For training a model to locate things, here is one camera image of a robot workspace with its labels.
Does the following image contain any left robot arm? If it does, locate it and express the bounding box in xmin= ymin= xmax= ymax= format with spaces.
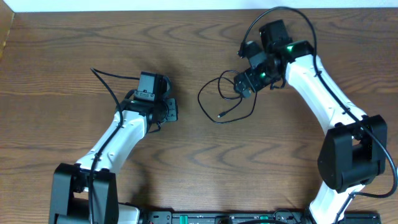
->
xmin=49 ymin=72 xmax=178 ymax=223

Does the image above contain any cardboard box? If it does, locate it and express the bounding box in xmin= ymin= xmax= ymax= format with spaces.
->
xmin=0 ymin=0 xmax=15 ymax=57

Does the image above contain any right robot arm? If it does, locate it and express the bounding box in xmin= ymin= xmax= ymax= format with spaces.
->
xmin=234 ymin=20 xmax=387 ymax=223

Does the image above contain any green clamp handle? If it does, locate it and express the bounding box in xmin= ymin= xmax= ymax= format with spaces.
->
xmin=179 ymin=215 xmax=188 ymax=224

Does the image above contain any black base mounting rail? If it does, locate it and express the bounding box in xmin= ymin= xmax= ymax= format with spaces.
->
xmin=138 ymin=210 xmax=312 ymax=224

